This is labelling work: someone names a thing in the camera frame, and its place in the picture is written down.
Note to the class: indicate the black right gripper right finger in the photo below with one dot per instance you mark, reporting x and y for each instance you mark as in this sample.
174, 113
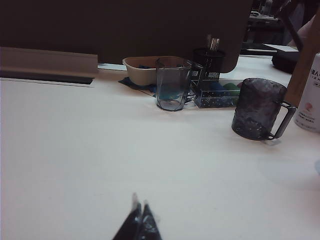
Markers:
149, 225

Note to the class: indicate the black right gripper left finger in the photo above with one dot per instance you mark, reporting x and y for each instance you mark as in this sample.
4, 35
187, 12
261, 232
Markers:
130, 225

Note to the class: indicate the clear dotted plastic box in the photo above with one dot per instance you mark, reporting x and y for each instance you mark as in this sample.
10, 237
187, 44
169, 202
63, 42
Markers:
215, 100

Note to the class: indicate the blue foam mat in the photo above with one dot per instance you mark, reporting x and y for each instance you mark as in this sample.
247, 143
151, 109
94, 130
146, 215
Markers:
127, 82

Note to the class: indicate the clear blue-grey faceted cup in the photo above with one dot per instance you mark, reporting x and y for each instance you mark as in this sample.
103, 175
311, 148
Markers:
172, 82

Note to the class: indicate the beige paper bowl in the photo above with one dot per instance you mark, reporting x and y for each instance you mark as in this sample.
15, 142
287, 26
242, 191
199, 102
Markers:
140, 75

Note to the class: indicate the blue item in clear box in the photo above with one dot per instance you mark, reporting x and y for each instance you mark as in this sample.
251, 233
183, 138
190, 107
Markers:
215, 87

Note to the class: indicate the blue item in bowl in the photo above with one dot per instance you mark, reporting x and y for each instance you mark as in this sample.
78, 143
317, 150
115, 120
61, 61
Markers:
146, 66

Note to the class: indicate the green item in clear box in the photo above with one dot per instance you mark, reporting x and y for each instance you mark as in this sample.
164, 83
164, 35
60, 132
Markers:
231, 88

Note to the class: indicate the dark textured glass mug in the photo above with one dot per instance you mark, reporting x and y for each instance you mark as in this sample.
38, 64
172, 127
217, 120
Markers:
257, 107

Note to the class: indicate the black mesh pen holder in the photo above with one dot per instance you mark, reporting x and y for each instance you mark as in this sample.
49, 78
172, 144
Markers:
211, 63

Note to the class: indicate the pens in holder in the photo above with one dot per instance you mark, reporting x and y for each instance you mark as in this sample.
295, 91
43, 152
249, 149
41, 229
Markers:
213, 43

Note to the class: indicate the brown desk divider panel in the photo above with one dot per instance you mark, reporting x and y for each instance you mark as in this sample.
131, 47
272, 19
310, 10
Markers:
125, 25

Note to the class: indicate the white drink can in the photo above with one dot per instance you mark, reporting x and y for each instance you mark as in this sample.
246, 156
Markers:
310, 100

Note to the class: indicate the black pouch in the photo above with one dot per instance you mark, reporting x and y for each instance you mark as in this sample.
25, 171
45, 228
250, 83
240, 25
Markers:
285, 62

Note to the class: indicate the white paper sheet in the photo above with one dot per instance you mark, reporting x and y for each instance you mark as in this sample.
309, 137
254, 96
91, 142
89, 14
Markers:
280, 47

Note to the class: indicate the dark slanted metal bar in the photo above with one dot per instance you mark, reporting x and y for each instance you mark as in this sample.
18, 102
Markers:
291, 27

